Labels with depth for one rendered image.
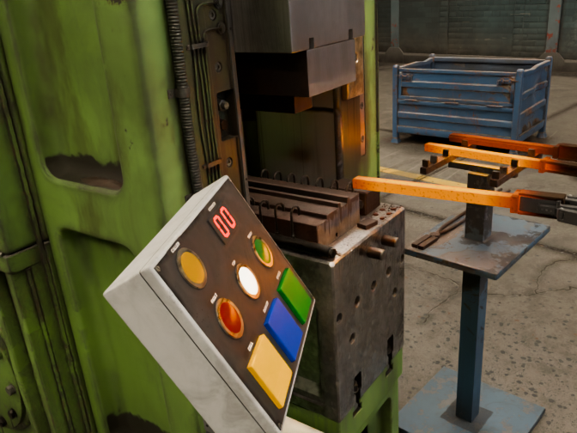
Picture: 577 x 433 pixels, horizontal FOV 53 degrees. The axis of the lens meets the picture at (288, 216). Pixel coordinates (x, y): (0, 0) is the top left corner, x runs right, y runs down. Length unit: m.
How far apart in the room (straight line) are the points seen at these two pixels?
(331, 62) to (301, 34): 0.13
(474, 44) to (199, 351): 9.35
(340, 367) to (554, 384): 1.24
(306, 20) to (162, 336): 0.71
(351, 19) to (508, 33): 8.33
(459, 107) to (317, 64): 4.05
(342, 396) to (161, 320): 0.84
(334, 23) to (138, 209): 0.56
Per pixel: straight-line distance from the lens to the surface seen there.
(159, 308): 0.72
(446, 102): 5.26
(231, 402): 0.77
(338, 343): 1.39
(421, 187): 1.27
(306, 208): 1.38
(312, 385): 1.54
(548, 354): 2.66
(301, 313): 0.96
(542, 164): 1.70
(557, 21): 9.28
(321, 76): 1.25
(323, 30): 1.25
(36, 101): 1.39
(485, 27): 9.80
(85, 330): 1.58
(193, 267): 0.75
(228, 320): 0.77
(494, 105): 5.12
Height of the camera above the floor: 1.50
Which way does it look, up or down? 22 degrees down
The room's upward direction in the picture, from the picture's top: 4 degrees counter-clockwise
